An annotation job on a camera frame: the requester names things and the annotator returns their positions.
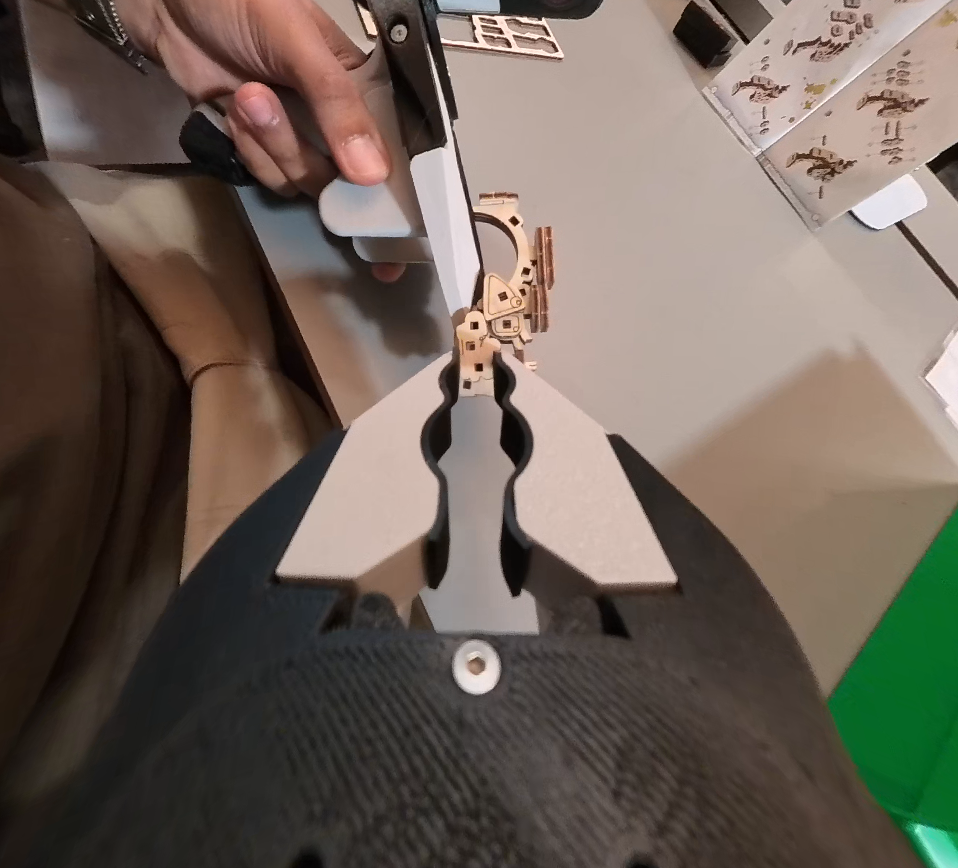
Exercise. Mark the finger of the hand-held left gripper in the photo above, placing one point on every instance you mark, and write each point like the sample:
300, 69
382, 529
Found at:
449, 224

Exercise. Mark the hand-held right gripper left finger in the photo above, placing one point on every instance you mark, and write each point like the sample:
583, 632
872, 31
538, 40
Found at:
359, 509

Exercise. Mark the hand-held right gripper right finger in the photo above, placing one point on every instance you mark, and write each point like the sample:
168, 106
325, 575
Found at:
591, 509

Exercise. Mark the wooden puzzle model assembly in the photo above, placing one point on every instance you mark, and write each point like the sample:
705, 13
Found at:
516, 299

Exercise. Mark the person's left hand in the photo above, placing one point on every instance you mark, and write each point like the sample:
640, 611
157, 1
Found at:
224, 22

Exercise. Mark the laser-cut wooden sheet with cutouts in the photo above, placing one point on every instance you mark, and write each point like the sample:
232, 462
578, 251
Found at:
516, 41

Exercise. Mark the person's tan pants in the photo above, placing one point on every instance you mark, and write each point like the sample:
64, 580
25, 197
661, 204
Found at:
247, 299

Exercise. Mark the black power adapter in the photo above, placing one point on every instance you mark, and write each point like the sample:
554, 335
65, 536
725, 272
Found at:
703, 34

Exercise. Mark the person's brown shirt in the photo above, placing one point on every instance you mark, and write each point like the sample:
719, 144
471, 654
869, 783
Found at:
45, 434

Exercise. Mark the illustrated instruction sheet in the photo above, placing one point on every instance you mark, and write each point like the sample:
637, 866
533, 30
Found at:
846, 60

